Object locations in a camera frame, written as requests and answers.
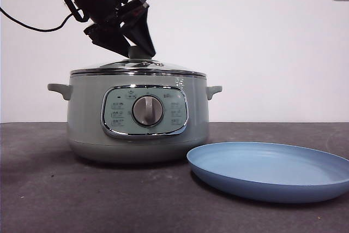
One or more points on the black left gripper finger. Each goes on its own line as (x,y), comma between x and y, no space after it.
(109,38)
(143,33)

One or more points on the glass lid with green knob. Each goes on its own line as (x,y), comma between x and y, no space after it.
(163,67)

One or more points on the pale green electric steamer pot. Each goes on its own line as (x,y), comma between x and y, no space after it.
(87,121)

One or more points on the blue round plate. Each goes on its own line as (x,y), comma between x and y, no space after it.
(259,167)

